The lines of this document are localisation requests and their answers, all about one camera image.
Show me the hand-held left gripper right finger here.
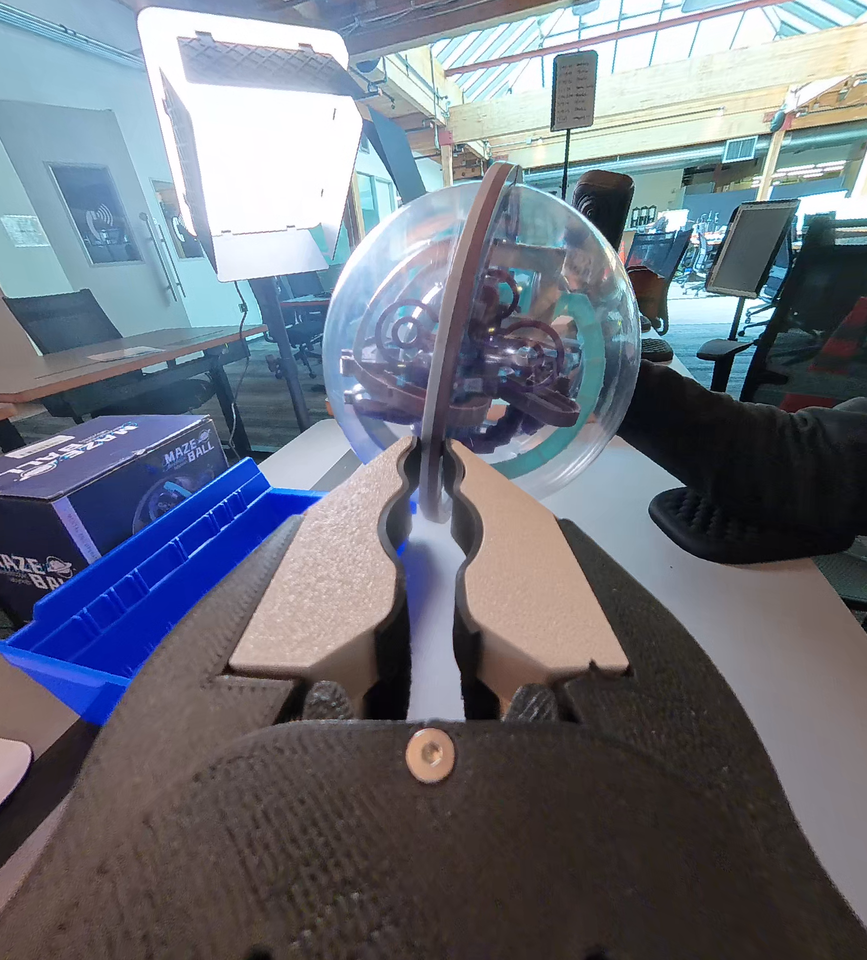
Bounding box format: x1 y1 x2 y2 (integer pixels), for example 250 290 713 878
448 441 633 717

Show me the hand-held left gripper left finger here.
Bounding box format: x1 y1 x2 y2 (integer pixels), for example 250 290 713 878
227 435 415 720

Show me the clear plastic maze ball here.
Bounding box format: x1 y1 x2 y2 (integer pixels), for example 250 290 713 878
321 159 642 524

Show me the person's right forearm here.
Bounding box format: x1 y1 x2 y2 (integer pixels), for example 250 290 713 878
618 358 867 543

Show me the standing sign board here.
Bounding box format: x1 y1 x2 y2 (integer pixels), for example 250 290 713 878
550 49 600 134

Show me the tablet on stand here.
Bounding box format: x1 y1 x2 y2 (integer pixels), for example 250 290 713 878
705 199 802 299

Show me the black mesh chair armrest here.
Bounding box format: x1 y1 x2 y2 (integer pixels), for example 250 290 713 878
647 485 856 567

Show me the blue plastic bin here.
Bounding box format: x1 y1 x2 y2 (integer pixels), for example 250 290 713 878
0 456 330 727

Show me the black light stand pole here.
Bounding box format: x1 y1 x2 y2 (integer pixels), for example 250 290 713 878
248 276 312 434

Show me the black office chair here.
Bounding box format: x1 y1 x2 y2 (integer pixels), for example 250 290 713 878
0 288 215 423
696 216 867 410

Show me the orange traffic cone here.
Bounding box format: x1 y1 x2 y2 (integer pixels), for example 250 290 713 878
778 296 867 412

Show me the dark printed cardboard box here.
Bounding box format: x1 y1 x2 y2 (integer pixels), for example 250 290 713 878
0 414 231 625

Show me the wooden office desk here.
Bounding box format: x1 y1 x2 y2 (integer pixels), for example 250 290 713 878
0 324 270 410

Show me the bright studio light panel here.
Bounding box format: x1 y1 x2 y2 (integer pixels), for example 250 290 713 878
137 6 366 284

